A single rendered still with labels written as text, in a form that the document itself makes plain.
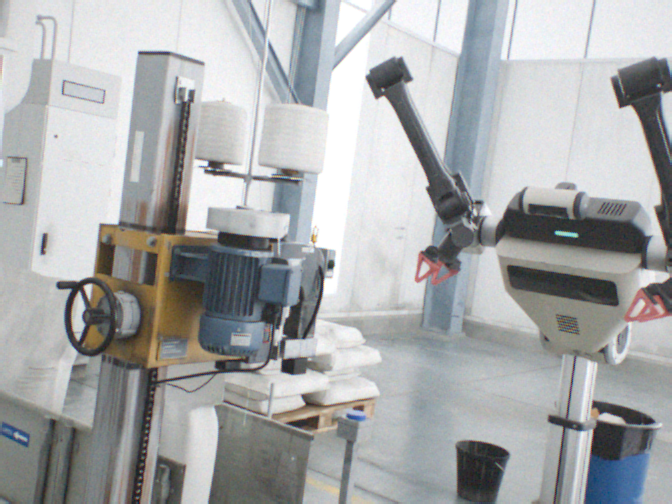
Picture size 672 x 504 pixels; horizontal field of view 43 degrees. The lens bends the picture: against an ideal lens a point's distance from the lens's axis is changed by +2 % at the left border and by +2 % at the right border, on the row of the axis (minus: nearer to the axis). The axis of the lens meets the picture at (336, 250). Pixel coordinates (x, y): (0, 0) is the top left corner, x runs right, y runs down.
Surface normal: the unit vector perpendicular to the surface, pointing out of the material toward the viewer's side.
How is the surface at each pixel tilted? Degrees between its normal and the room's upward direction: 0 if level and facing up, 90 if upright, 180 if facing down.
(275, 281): 90
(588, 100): 90
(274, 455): 90
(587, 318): 130
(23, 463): 90
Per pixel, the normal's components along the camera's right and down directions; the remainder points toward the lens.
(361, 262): 0.79, 0.14
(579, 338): -0.55, 0.61
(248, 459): -0.60, -0.04
